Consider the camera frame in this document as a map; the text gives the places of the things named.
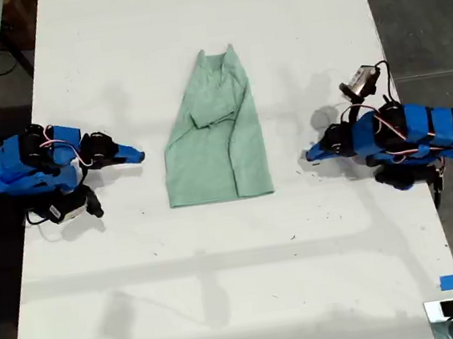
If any camera black cable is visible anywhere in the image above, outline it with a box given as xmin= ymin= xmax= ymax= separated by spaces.
xmin=371 ymin=58 xmax=399 ymax=108
xmin=23 ymin=205 xmax=53 ymax=227

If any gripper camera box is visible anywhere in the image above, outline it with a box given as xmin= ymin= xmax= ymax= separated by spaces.
xmin=336 ymin=63 xmax=384 ymax=101
xmin=46 ymin=193 xmax=92 ymax=225

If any pale green T-shirt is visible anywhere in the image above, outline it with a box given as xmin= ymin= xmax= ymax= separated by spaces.
xmin=148 ymin=40 xmax=277 ymax=210

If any black hanging arm cable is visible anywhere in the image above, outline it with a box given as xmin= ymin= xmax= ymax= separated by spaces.
xmin=427 ymin=166 xmax=449 ymax=210

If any brown board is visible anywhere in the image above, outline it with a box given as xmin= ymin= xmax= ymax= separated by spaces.
xmin=1 ymin=0 xmax=46 ymax=56

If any camera black stalk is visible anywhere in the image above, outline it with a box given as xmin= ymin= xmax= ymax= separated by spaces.
xmin=346 ymin=92 xmax=373 ymax=120
xmin=79 ymin=181 xmax=105 ymax=220

